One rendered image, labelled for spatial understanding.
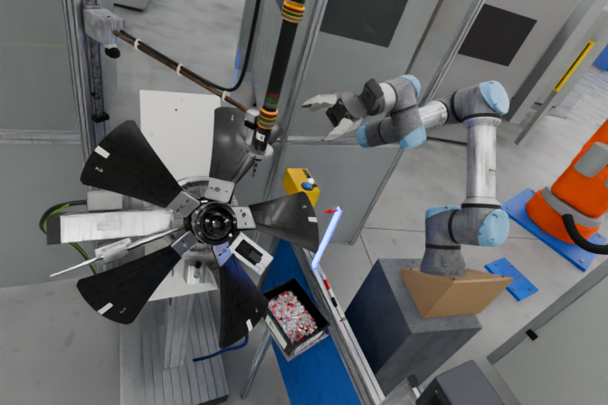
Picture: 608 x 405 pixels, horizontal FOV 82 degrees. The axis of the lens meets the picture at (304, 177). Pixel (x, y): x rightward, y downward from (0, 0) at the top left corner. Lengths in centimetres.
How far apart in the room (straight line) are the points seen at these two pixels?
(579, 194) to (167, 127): 394
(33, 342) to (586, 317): 278
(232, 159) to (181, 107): 32
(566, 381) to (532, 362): 18
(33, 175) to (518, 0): 458
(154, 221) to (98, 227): 14
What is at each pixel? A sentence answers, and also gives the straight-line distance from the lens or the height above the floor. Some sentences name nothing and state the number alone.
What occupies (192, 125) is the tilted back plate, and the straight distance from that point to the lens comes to 128.
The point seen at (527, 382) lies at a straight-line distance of 277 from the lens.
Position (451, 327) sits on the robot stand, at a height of 100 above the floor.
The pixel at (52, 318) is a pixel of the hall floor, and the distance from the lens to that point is 232.
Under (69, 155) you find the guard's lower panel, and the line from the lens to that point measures 177.
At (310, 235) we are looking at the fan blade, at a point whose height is 115.
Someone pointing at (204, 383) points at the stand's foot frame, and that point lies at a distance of 201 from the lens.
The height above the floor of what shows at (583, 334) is 64.
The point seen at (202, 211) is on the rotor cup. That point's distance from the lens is 99.
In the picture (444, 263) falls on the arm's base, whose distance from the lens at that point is 128.
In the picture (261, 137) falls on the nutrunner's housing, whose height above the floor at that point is 149.
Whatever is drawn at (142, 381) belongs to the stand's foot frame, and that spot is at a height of 8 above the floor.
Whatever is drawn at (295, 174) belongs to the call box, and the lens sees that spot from 150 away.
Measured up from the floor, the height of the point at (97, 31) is 152.
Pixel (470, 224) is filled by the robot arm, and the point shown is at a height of 134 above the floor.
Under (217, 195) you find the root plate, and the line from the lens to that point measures 106.
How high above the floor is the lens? 195
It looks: 35 degrees down
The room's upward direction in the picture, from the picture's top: 19 degrees clockwise
